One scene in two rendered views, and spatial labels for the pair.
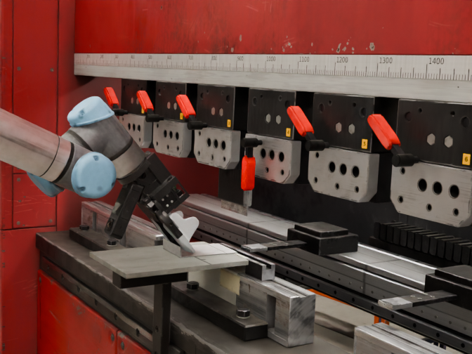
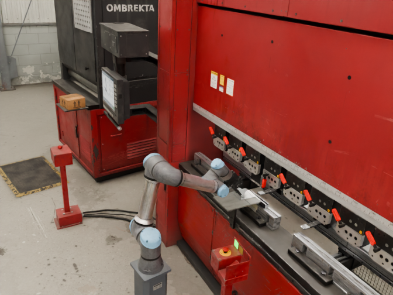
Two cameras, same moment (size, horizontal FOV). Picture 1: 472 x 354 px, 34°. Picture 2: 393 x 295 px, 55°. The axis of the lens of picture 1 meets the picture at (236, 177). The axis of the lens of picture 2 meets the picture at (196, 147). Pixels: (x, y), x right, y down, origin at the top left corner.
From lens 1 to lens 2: 1.22 m
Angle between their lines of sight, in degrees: 16
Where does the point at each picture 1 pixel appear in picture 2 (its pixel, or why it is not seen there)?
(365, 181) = (300, 201)
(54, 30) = (186, 95)
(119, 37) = (214, 110)
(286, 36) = (279, 149)
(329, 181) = (289, 196)
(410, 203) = (312, 213)
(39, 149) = (210, 187)
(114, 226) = not seen: hidden behind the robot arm
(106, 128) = (223, 169)
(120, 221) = not seen: hidden behind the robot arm
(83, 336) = (200, 204)
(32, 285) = not seen: hidden behind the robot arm
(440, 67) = (324, 185)
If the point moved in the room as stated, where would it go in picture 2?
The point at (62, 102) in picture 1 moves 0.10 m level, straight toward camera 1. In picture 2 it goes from (188, 119) to (190, 123)
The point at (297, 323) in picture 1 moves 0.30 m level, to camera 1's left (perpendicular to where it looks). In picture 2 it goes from (275, 224) to (228, 220)
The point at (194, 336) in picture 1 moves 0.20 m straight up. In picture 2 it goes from (244, 224) to (248, 198)
